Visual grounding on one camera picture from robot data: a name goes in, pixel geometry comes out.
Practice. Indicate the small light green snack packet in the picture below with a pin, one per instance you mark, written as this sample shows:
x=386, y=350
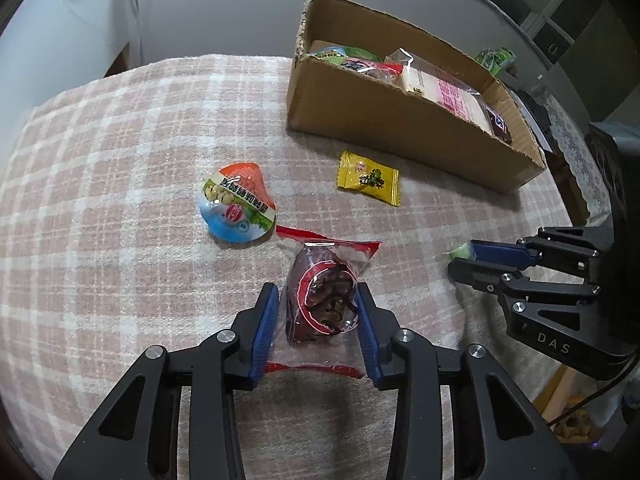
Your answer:
x=460, y=251

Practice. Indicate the round colourful snack packet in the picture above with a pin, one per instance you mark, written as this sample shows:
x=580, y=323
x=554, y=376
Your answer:
x=235, y=205

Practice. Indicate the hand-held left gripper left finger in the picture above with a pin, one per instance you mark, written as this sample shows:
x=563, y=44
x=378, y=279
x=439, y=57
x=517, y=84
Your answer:
x=265, y=330

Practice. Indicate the yellow snack packet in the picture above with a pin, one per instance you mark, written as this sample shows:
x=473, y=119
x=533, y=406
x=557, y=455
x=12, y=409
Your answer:
x=369, y=177

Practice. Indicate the round blue green snack packet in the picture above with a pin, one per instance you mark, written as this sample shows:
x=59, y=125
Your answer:
x=340, y=55

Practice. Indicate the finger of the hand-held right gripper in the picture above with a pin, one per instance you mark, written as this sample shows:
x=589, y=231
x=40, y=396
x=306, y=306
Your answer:
x=495, y=252
x=475, y=274

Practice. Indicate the dark brown snack packet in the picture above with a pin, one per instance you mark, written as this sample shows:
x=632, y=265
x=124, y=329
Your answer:
x=500, y=124

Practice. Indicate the white window frame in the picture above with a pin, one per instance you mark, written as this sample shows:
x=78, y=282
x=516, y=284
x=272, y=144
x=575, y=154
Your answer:
x=530, y=15

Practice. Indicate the white lace cloth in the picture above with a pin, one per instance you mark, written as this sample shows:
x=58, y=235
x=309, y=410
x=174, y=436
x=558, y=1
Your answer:
x=575, y=150

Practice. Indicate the green tissue box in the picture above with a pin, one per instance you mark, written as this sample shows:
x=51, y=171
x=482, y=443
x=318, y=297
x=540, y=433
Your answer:
x=495, y=59

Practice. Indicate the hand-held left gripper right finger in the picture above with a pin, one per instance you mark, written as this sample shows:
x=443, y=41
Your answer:
x=367, y=330

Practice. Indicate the cardboard box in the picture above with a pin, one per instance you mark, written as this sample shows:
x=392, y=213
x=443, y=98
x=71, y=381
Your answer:
x=375, y=120

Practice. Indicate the beige packet with pink label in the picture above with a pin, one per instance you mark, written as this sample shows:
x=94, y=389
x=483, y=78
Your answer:
x=450, y=95

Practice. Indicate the black bag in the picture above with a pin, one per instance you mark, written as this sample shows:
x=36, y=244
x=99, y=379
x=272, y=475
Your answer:
x=532, y=115

